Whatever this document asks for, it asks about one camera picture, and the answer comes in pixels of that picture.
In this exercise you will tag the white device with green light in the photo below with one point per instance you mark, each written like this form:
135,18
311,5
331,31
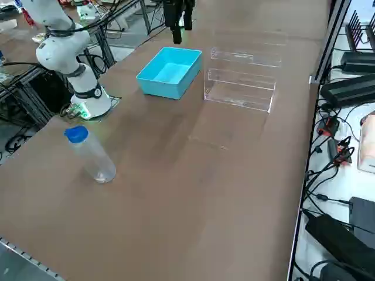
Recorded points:
86,11

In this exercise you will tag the black pronged rack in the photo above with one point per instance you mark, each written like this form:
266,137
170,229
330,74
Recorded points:
359,32

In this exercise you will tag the red and white packet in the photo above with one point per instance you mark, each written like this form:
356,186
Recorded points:
28,17

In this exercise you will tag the aluminium frame post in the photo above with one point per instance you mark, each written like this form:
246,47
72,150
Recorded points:
331,41

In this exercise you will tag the clear bottle with blue cap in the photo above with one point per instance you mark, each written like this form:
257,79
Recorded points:
93,158

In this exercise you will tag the black power adapter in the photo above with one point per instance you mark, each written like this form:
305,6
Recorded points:
348,89
334,237
359,61

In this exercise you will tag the pink and white box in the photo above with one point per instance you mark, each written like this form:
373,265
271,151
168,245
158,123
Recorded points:
367,143

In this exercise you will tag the black metal frame stand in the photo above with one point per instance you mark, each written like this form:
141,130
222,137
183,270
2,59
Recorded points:
26,96

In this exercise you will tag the flat black box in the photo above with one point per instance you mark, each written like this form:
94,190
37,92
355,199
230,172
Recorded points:
364,216

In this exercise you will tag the turquoise plastic bin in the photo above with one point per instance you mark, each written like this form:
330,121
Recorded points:
167,73

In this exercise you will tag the orange and black connector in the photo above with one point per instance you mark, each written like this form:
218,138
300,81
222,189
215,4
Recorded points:
328,126
344,152

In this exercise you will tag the clear acrylic tiered rack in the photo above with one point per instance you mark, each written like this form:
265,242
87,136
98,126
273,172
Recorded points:
238,87

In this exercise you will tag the metal table edge rail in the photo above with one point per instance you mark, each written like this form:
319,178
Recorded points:
26,254

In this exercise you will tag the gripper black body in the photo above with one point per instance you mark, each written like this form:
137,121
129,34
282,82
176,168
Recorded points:
173,8

